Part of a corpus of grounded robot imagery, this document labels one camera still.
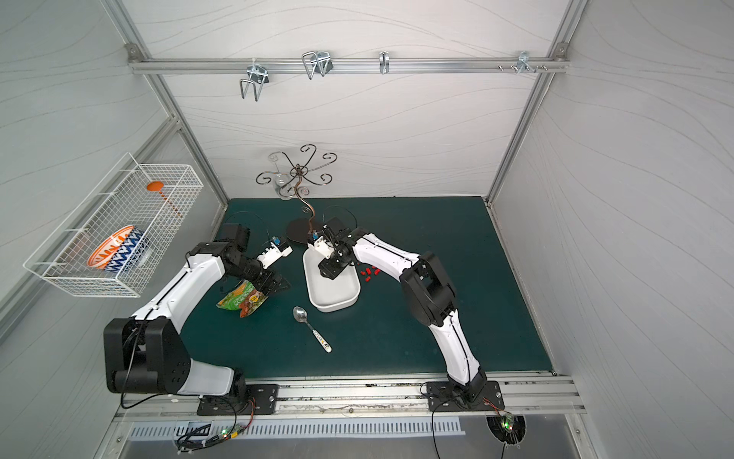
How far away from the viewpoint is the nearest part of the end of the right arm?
2.31 ft

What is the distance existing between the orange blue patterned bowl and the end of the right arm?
1.35ft

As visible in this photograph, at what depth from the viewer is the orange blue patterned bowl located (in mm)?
585
